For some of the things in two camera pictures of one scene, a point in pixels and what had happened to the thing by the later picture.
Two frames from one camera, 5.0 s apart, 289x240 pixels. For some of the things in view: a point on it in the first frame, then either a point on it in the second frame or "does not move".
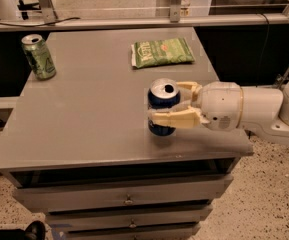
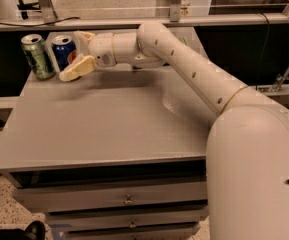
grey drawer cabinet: [81, 143] does not move
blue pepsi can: [162, 93] → [65, 51]
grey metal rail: [16, 24] does not move
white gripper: [221, 104] → [101, 49]
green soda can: [39, 57] does not move
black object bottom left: [34, 231] does not move
